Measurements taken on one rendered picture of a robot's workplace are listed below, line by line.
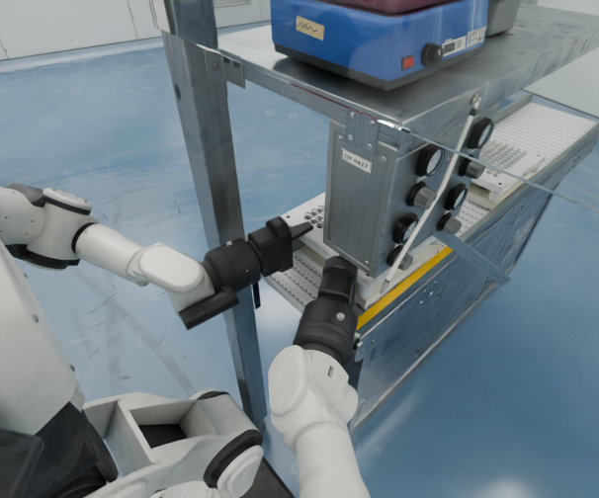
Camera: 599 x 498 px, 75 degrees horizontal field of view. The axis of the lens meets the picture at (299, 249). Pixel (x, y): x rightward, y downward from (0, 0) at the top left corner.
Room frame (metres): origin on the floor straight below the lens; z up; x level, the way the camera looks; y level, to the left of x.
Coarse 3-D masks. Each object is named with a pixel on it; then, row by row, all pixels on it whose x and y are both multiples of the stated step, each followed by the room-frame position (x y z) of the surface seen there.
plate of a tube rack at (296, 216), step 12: (312, 204) 0.66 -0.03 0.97; (288, 216) 0.62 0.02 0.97; (300, 216) 0.62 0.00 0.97; (300, 240) 0.57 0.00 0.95; (312, 240) 0.55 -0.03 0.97; (432, 240) 0.56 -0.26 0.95; (324, 252) 0.52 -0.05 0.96; (336, 252) 0.52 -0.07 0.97; (360, 276) 0.46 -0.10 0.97; (384, 276) 0.47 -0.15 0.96
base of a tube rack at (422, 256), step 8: (304, 248) 0.58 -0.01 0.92; (424, 248) 0.58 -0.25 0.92; (432, 248) 0.58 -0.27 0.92; (440, 248) 0.60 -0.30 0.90; (304, 256) 0.56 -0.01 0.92; (312, 256) 0.55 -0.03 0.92; (320, 256) 0.55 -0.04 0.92; (416, 256) 0.55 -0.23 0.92; (424, 256) 0.56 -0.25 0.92; (312, 264) 0.54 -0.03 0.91; (320, 264) 0.53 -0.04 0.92; (416, 264) 0.54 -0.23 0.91; (400, 272) 0.51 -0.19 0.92; (408, 272) 0.52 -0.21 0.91; (384, 280) 0.49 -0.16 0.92; (392, 280) 0.49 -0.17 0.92; (400, 280) 0.51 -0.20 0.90; (376, 288) 0.47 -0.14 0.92; (360, 296) 0.45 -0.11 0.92; (376, 296) 0.46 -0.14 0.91; (360, 304) 0.45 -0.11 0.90; (368, 304) 0.44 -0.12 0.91
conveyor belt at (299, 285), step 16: (464, 208) 0.81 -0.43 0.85; (480, 208) 0.81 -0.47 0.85; (464, 224) 0.74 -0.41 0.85; (432, 256) 0.63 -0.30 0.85; (288, 272) 0.58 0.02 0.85; (304, 272) 0.58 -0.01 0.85; (320, 272) 0.58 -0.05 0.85; (288, 288) 0.54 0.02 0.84; (304, 288) 0.53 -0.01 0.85; (304, 304) 0.50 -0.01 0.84
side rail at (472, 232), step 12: (516, 192) 0.83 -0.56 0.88; (528, 192) 0.87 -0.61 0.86; (504, 204) 0.78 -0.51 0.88; (492, 216) 0.73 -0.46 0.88; (480, 228) 0.69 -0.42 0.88; (468, 240) 0.66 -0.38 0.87; (444, 264) 0.60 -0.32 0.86; (408, 288) 0.50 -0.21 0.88; (396, 300) 0.48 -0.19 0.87; (384, 312) 0.46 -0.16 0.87; (372, 324) 0.43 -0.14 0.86
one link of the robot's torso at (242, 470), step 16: (256, 448) 0.31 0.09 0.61; (240, 464) 0.27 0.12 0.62; (256, 464) 0.29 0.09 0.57; (224, 480) 0.25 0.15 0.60; (240, 480) 0.26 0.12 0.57; (176, 496) 0.27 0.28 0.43; (192, 496) 0.26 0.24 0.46; (208, 496) 0.25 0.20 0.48; (224, 496) 0.24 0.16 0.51; (240, 496) 0.25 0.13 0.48
